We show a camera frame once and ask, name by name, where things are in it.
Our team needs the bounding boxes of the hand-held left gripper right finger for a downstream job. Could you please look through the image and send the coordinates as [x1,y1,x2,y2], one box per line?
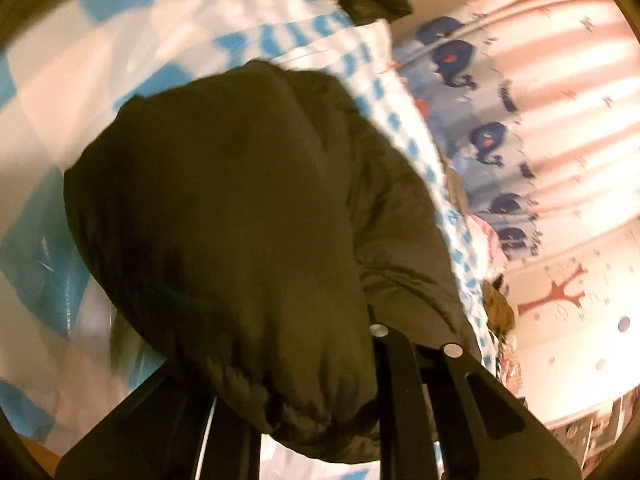
[369,324,584,480]

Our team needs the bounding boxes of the olive brown cloth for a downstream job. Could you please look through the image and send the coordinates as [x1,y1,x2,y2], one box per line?
[482,277,517,337]

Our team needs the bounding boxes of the pink cloth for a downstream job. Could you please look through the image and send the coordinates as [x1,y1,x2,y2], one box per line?
[470,215,508,268]

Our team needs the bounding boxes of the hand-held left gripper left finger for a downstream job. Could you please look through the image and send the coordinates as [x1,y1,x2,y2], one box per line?
[55,375,262,480]

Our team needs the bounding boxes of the red tree wall sticker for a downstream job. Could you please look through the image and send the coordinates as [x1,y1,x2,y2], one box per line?
[517,265,591,317]

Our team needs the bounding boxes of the whale print curtain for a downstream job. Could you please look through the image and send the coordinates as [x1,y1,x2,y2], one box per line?
[392,0,640,261]

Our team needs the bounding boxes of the blue white checkered blanket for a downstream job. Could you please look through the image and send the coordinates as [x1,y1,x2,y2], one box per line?
[0,0,501,480]

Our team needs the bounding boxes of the dark olive jacket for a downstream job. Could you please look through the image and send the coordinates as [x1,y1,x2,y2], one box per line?
[62,60,483,465]

